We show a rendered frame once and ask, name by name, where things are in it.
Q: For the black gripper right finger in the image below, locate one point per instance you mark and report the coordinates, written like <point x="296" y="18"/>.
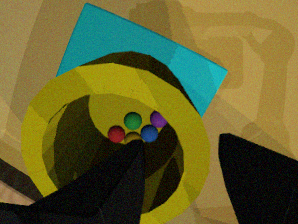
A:
<point x="262" y="185"/>

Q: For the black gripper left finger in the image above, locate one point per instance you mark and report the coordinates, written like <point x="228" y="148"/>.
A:
<point x="112" y="192"/>

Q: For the yellow marble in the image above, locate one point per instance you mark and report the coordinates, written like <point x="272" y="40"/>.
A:
<point x="132" y="136"/>

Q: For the yellow cup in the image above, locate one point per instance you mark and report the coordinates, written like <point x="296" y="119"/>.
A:
<point x="65" y="131"/>

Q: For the green marble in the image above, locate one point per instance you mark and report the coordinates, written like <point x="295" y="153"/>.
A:
<point x="133" y="120"/>

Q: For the blue marble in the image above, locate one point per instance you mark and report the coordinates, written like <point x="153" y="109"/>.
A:
<point x="149" y="133"/>

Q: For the dark red marble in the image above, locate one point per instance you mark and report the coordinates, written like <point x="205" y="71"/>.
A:
<point x="116" y="134"/>

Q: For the purple marble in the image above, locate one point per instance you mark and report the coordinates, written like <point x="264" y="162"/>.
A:
<point x="158" y="120"/>

